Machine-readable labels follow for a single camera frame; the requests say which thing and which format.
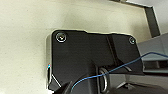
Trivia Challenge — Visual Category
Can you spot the dark cabinet toe kick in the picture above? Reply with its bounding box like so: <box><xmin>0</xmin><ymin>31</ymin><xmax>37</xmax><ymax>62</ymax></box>
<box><xmin>109</xmin><ymin>0</ymin><xmax>168</xmax><ymax>38</ymax></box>

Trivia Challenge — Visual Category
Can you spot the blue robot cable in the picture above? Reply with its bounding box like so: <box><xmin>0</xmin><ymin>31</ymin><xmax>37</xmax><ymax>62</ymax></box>
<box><xmin>70</xmin><ymin>52</ymin><xmax>168</xmax><ymax>92</ymax></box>

